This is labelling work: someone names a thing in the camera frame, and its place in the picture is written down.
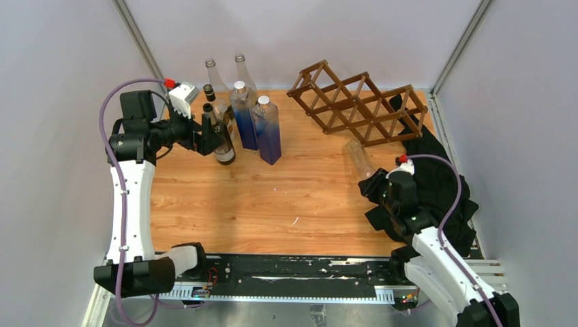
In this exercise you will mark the dark green wine bottle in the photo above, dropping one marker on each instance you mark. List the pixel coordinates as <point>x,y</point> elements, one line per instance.
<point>225,153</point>

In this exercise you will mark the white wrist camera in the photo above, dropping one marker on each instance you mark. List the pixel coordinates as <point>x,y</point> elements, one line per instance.
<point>405,167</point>
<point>182,97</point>

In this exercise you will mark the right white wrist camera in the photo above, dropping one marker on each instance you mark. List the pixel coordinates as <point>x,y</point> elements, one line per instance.
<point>405,167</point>

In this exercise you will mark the blue clear square bottle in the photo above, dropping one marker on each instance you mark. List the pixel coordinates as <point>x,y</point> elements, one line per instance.
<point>243,100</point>

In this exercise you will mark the clear glass bottle gold label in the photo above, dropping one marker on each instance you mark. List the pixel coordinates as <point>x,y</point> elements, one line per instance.
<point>244,75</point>

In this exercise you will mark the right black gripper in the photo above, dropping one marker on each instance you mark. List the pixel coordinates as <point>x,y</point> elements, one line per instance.
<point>369,187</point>

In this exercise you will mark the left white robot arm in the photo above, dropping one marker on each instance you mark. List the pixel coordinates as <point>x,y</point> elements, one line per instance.
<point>132,266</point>

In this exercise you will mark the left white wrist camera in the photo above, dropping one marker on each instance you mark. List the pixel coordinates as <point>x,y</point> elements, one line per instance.
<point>182,97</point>

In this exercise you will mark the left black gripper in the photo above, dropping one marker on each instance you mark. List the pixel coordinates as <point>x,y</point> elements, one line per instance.
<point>205,142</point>

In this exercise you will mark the clear bottle black cap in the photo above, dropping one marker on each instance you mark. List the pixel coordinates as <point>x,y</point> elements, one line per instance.
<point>222,110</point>

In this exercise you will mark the black cloth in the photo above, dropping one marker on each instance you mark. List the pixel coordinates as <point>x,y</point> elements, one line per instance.
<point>436,191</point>

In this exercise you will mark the brown wooden wine rack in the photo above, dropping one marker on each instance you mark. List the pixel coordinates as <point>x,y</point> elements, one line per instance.
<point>357,105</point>

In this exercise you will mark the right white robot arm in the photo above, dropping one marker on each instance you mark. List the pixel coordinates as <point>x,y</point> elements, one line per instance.
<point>428,260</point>

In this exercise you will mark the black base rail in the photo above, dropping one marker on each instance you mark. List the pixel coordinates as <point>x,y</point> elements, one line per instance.
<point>298,278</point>

